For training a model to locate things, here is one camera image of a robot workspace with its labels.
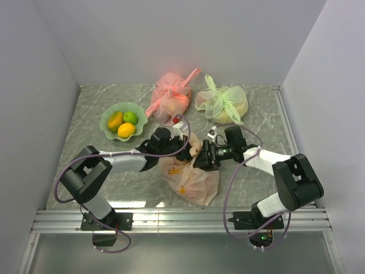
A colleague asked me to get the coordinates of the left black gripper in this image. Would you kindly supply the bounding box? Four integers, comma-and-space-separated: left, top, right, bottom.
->
158, 134, 198, 162

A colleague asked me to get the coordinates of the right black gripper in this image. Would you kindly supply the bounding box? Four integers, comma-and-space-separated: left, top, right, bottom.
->
191, 139, 234, 172

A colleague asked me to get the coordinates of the orange plastic bag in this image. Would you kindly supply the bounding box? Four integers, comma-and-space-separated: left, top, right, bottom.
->
158, 134, 220, 206

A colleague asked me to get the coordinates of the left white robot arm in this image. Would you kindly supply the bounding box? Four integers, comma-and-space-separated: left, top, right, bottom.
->
56, 127, 191, 229

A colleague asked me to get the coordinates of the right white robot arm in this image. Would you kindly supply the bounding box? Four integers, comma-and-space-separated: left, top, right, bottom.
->
193, 124, 324, 228

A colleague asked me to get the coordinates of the pink tied plastic bag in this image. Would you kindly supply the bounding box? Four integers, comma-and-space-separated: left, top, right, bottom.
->
145, 68, 201, 126

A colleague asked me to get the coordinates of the yellow fake lemon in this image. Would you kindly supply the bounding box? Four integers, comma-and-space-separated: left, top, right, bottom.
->
117, 123, 136, 139

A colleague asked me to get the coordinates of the green fake lime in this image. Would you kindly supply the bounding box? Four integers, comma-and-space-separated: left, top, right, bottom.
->
123, 111, 139, 125

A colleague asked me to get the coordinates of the green tied plastic bag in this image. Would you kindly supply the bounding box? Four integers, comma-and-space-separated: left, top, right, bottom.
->
194, 75, 249, 124

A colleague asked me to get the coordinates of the orange green fake mango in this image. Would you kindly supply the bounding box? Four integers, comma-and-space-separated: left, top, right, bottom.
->
107, 111, 123, 132

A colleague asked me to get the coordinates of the light green plate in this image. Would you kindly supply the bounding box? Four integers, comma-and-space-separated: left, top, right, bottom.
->
100, 102, 148, 142

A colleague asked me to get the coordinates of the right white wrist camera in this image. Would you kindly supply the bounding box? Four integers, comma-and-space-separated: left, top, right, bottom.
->
207, 126, 218, 143

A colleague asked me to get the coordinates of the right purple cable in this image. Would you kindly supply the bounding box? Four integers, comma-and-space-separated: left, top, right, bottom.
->
215, 123, 291, 249

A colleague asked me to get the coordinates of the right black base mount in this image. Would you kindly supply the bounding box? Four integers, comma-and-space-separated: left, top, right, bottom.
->
228, 211, 284, 250

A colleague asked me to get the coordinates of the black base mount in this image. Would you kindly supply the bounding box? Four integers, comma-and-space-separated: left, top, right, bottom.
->
80, 212, 133, 253
228, 211, 284, 250

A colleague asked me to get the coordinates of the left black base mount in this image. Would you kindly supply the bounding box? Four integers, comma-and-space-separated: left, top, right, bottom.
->
80, 212, 133, 253

